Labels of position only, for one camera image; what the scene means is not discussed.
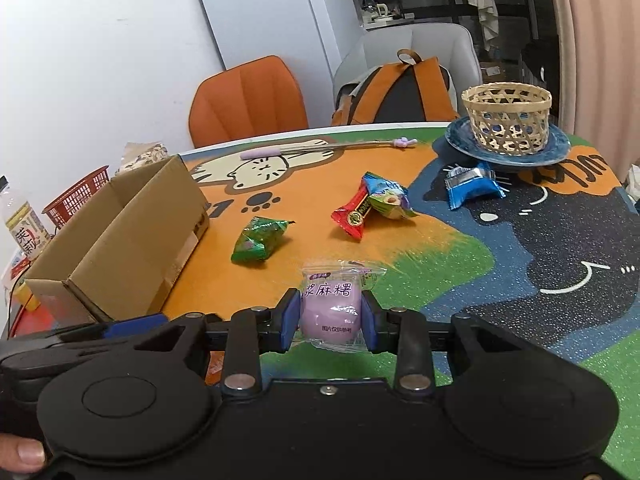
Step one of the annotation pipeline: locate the yellow tape roll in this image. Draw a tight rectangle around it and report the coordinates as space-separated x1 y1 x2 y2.
14 280 41 311

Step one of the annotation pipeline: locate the white refrigerator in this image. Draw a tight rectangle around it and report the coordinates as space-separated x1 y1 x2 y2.
194 0 353 78

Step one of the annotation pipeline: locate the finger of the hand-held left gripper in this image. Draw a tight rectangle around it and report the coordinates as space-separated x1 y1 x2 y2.
47 312 168 346

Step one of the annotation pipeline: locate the person's left hand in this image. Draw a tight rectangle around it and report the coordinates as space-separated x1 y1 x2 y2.
0 434 48 475

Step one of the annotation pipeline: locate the grey chair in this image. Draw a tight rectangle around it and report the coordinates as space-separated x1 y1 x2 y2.
332 23 483 123

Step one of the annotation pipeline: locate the brown cardboard box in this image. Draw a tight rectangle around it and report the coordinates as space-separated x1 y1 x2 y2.
22 155 211 325

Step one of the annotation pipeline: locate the floral tissue pack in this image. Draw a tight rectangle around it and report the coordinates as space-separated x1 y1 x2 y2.
116 141 171 177

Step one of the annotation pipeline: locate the clear lilac mochi packet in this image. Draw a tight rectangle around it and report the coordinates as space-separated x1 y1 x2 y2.
299 259 388 356

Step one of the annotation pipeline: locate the purple handled metal stick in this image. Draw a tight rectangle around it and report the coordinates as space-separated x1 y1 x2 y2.
240 136 418 161

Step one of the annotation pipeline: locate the orange chair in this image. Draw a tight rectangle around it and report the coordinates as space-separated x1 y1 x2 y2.
189 55 310 150

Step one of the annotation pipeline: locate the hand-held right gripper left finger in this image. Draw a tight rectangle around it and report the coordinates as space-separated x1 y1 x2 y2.
132 287 303 395

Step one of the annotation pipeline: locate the woven bamboo basket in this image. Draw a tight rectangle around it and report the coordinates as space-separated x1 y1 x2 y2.
461 81 553 155

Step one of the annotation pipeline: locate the red snack packet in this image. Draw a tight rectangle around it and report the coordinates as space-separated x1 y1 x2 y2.
331 180 381 242

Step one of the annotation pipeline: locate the orange and grey backpack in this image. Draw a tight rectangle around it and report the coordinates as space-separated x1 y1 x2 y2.
331 49 460 127

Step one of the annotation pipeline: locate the blue ceramic plate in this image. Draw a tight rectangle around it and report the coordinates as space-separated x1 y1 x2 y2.
445 116 571 167

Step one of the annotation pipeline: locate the red plastic basket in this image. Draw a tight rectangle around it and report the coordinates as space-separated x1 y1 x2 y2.
41 165 112 231

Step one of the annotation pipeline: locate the tea bottle with black cap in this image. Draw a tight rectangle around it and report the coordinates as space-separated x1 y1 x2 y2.
0 176 51 261

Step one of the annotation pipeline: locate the pink curtain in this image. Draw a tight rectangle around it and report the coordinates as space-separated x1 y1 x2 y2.
545 0 640 186

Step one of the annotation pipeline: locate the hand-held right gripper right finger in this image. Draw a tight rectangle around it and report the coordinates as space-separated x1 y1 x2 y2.
361 290 538 395

